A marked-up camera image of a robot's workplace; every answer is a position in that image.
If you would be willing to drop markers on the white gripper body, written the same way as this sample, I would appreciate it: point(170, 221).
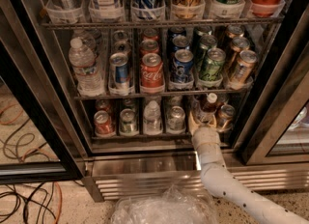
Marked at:
point(205, 135)

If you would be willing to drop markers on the brown drink plastic bottle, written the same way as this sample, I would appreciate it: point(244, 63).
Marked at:
point(204, 107)

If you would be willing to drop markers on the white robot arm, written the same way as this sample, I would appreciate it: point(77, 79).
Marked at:
point(219, 182)

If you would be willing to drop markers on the gold can bottom shelf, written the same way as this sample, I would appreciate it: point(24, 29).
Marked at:
point(225, 115)

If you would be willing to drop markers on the silver can bottom shelf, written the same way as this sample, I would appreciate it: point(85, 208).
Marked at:
point(175, 118)

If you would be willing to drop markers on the clear bottle bottom shelf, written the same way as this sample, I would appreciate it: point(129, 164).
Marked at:
point(152, 124)

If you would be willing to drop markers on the right glass fridge door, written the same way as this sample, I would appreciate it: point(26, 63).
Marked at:
point(266, 138)

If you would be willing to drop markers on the glass fridge door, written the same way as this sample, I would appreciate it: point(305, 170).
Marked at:
point(40, 134)
point(266, 138)

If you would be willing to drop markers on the silver green can bottom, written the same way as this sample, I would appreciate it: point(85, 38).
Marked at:
point(128, 123)

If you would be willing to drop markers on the red can bottom shelf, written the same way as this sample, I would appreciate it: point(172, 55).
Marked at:
point(103, 123)

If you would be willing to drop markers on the stainless fridge bottom grille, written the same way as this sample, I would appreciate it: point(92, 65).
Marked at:
point(110, 178)

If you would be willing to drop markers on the clear water bottle middle shelf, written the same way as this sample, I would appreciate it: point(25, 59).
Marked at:
point(86, 69)

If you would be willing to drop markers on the left glass fridge door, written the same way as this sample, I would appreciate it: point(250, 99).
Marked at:
point(40, 134)

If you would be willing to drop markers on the blue Pepsi can front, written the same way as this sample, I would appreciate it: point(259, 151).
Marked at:
point(182, 66)

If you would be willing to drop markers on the green can front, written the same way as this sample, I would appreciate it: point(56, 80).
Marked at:
point(212, 64)

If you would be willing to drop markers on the gold can front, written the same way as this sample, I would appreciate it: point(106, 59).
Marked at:
point(242, 66)

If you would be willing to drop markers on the red Coca-Cola can front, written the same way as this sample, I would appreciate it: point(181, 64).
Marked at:
point(151, 71)

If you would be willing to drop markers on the clear plastic bag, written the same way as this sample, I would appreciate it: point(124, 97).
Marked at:
point(173, 206)

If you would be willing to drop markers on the blue can second row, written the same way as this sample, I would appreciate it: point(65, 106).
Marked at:
point(179, 42)

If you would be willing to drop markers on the green can second row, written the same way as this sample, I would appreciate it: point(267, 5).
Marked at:
point(205, 43)

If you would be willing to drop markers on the gold can second row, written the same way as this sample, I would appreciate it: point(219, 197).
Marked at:
point(236, 46)

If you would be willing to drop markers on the blue silver can front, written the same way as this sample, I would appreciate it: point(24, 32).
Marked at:
point(119, 70)

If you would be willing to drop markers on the red can second row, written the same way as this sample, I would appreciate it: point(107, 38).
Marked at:
point(148, 46)

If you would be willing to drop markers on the silver can second row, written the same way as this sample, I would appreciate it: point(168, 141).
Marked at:
point(122, 46)

